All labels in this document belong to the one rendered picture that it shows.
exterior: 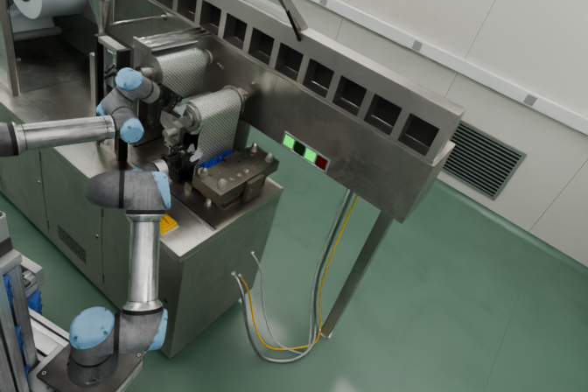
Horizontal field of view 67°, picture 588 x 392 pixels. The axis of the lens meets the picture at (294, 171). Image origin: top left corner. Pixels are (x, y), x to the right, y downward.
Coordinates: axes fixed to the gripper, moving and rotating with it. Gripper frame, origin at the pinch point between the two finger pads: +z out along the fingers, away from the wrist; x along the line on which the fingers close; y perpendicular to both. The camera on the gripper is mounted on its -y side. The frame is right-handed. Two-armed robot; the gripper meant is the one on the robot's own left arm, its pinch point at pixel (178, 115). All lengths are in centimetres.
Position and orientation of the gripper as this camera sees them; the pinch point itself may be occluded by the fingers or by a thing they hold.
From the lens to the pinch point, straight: 184.3
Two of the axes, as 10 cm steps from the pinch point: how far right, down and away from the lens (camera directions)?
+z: 3.0, 2.0, 9.3
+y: 5.6, -8.3, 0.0
